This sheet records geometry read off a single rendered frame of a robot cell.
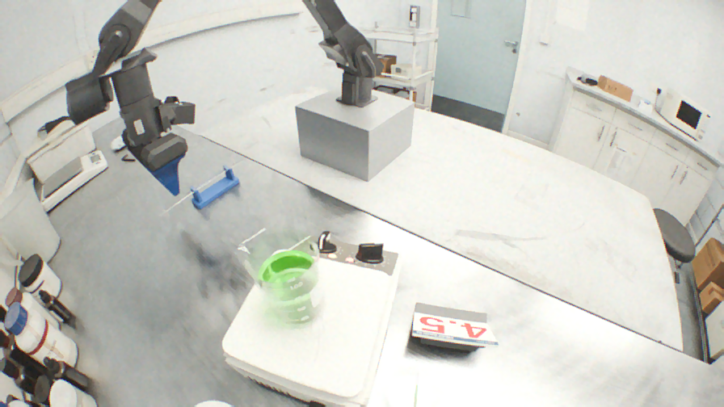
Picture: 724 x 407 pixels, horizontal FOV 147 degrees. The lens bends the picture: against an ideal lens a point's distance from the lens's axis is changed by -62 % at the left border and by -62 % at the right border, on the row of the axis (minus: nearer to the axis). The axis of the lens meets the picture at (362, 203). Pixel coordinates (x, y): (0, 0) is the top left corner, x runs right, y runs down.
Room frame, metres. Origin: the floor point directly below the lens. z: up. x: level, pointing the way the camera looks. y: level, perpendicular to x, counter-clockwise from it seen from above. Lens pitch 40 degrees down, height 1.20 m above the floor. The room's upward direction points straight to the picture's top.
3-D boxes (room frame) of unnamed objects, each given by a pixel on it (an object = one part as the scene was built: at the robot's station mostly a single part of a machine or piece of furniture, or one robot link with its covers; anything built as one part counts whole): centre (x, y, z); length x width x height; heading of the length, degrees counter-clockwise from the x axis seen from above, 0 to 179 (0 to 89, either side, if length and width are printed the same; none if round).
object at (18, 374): (-0.06, 0.45, 0.94); 0.04 x 0.04 x 0.09
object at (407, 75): (2.51, -0.26, 0.59); 0.65 x 0.48 x 0.93; 55
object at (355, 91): (0.55, 0.01, 1.04); 0.07 x 0.07 x 0.06; 57
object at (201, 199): (0.39, 0.28, 0.92); 0.10 x 0.03 x 0.04; 147
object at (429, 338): (0.13, -0.10, 0.92); 0.09 x 0.06 x 0.04; 75
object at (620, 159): (1.47, -2.14, 0.40); 0.24 x 0.01 x 0.30; 55
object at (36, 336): (0.01, 0.43, 0.96); 0.06 x 0.06 x 0.11
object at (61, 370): (-0.01, 0.37, 0.94); 0.03 x 0.03 x 0.07
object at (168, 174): (0.29, 0.27, 1.00); 0.06 x 0.04 x 0.07; 147
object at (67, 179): (0.47, 0.90, 0.92); 0.26 x 0.19 x 0.05; 146
